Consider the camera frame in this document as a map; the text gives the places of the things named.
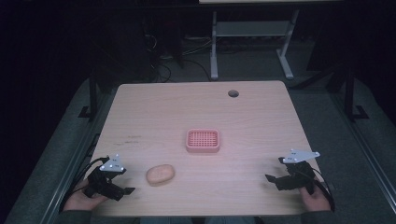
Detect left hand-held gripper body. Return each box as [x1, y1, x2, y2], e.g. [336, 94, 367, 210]
[83, 154, 127, 202]

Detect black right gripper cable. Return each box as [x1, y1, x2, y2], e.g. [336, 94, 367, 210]
[311, 167, 337, 213]

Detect floor cables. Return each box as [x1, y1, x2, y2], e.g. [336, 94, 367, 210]
[141, 18, 216, 83]

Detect person's right hand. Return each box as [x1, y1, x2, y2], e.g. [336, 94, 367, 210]
[298, 180, 332, 213]

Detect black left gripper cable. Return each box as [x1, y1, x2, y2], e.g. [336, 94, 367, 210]
[58, 156, 110, 213]

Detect person's left hand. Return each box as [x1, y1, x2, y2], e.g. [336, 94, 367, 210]
[63, 179, 108, 213]

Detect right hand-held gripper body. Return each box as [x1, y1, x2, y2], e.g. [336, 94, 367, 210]
[277, 148, 321, 196]

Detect pink soap dish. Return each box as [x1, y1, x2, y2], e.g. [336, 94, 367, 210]
[185, 128, 221, 154]

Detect tan potato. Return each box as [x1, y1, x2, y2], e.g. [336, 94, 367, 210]
[145, 163, 177, 187]

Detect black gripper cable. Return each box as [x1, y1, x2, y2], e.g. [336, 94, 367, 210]
[311, 167, 337, 213]
[58, 156, 110, 213]

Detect white metal stand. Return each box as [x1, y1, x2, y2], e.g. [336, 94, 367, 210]
[209, 8, 301, 81]

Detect black metal stand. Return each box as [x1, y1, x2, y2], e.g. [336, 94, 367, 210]
[78, 66, 101, 121]
[343, 63, 370, 123]

